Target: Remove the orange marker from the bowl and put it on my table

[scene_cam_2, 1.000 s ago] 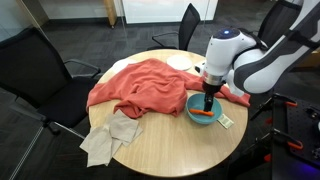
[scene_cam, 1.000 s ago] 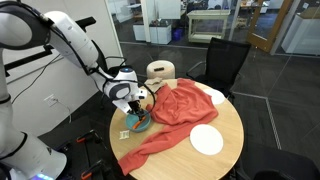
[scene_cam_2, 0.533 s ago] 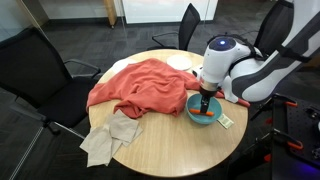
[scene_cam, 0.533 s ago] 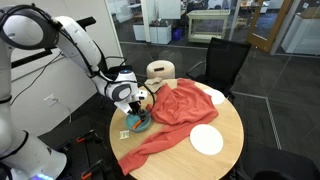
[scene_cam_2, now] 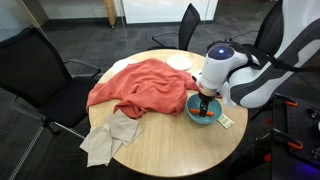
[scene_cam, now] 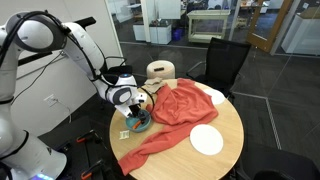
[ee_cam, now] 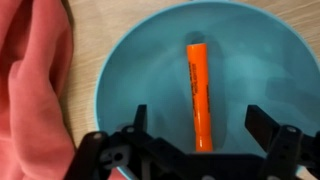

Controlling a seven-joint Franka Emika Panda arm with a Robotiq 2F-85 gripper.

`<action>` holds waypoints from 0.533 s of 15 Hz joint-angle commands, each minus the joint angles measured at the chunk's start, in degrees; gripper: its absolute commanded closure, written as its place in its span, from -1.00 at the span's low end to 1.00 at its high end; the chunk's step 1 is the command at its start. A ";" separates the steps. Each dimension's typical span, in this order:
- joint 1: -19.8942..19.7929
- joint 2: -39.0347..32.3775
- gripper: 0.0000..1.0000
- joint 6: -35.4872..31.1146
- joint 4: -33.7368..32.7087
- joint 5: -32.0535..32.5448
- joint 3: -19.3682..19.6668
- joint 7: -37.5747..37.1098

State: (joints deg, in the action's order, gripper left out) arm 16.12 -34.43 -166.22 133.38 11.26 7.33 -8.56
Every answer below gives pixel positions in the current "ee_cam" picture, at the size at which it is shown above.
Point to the orange marker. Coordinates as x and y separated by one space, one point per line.
199 100

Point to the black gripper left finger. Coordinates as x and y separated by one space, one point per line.
141 116

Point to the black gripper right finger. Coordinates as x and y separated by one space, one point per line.
261 128

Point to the blue bowl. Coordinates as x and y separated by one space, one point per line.
150 73

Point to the red cloth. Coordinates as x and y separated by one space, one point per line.
33 100

